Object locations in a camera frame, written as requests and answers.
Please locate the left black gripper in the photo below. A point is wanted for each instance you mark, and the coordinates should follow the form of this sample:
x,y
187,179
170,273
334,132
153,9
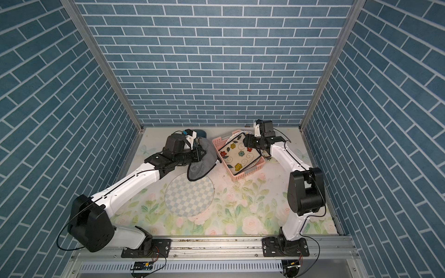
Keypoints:
x,y
197,156

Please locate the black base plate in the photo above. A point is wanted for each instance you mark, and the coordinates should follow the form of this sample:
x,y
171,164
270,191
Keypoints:
x,y
278,246
161,247

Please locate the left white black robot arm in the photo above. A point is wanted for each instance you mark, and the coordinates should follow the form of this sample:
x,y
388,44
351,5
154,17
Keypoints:
x,y
90,220

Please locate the round blue checkered plate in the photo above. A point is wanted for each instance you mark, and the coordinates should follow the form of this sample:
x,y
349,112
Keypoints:
x,y
186,198

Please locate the grey green cleaning cloth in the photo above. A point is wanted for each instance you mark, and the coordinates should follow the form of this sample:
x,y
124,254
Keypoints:
x,y
199,170

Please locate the aluminium mounting rail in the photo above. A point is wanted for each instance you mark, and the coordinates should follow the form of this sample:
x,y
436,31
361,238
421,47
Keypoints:
x,y
204,248

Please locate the square flower pattern plate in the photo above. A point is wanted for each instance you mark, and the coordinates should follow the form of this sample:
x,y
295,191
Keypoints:
x,y
237,157

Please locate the teal stationery bin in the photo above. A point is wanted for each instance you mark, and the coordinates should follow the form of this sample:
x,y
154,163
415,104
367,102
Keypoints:
x,y
199,133

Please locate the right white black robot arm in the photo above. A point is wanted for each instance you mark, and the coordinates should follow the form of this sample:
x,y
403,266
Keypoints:
x,y
305,193

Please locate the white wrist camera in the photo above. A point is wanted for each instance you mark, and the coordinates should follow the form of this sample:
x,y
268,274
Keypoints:
x,y
257,128
190,136

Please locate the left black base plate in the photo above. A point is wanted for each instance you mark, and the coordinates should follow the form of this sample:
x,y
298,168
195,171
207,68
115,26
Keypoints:
x,y
161,247

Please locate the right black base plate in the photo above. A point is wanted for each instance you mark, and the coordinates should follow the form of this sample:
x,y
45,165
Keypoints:
x,y
278,246

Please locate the round colourful doodle plate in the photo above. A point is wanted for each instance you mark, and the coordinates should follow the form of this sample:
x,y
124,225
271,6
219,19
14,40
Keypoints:
x,y
235,135

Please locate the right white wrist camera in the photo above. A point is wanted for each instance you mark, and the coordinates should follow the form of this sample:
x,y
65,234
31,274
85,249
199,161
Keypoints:
x,y
257,128

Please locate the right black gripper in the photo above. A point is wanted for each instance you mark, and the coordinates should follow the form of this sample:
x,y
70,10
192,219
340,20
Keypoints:
x,y
249,140

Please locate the left small circuit board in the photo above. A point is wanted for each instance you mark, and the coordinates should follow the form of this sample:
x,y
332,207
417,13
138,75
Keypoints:
x,y
142,266

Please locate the right small circuit board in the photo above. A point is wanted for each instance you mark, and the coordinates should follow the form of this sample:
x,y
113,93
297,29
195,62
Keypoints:
x,y
290,269

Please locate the small circuit board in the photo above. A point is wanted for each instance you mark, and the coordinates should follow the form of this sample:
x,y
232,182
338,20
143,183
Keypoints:
x,y
290,269
142,266

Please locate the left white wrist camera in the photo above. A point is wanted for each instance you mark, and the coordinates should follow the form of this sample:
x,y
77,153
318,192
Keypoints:
x,y
190,136

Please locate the pink plastic basket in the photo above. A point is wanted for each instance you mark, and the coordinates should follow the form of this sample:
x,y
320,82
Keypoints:
x,y
218,142

